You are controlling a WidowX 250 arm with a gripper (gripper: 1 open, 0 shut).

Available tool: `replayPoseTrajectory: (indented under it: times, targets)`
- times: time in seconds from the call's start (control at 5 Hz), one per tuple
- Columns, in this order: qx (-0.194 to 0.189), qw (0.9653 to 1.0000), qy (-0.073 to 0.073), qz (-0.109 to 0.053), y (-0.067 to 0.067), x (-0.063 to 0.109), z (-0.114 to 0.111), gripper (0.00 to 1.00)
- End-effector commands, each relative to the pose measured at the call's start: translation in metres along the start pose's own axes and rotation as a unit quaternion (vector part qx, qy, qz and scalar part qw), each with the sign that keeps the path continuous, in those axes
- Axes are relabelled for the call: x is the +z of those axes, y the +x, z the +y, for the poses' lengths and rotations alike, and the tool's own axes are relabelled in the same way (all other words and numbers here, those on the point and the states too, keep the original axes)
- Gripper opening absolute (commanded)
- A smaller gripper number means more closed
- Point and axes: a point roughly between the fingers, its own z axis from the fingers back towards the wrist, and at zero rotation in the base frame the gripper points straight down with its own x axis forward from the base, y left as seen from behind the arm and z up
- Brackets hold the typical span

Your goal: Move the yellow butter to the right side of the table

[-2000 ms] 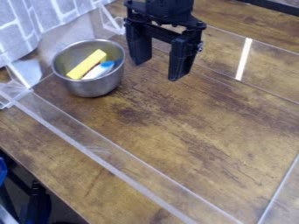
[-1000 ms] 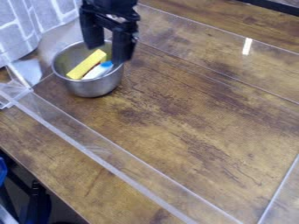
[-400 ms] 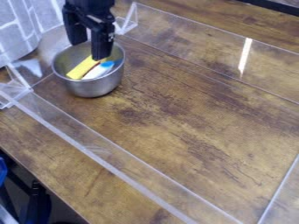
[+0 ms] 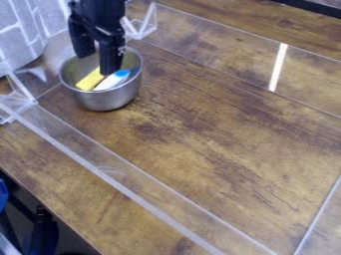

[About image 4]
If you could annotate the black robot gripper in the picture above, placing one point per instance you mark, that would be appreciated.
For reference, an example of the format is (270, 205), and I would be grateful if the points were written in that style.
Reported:
(96, 21)

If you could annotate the yellow butter block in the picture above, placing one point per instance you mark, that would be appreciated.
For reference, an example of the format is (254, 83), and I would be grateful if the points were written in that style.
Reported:
(90, 81)

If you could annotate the white blue tube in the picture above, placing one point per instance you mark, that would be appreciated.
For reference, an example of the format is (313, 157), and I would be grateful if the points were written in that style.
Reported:
(115, 79)

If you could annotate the grey brick pattern cloth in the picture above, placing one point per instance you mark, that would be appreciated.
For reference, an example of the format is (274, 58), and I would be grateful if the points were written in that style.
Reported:
(28, 23)

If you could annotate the stainless steel bowl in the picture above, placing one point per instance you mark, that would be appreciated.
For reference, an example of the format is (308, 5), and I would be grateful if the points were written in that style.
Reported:
(111, 92)

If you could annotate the blue object under table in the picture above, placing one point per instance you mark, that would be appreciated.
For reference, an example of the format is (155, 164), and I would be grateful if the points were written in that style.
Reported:
(4, 194)

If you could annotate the black table leg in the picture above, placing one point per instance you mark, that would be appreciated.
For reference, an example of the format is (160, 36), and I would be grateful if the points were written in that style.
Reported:
(44, 236)

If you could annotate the clear acrylic barrier frame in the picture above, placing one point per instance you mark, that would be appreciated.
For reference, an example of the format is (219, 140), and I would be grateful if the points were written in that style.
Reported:
(219, 163)

